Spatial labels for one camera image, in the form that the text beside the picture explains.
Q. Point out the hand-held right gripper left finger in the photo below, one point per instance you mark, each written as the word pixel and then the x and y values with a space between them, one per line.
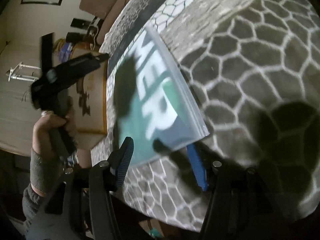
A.
pixel 125 157

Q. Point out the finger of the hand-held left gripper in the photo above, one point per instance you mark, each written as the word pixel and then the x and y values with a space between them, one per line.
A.
pixel 102 57

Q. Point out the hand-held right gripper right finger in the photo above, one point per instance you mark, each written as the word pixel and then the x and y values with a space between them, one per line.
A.
pixel 196 167

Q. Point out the brown cardboard box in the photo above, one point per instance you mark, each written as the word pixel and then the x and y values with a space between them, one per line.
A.
pixel 96 100

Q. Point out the green packet with white letters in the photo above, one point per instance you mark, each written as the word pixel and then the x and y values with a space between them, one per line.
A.
pixel 155 105

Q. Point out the person's left hand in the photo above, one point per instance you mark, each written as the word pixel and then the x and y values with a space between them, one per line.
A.
pixel 46 127

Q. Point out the blue boxes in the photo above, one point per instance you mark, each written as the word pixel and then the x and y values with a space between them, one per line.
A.
pixel 66 48

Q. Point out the black speaker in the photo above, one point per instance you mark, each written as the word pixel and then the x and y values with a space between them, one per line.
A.
pixel 79 23
pixel 74 36

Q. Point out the white pole rack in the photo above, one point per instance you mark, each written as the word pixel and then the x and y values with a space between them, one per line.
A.
pixel 22 72

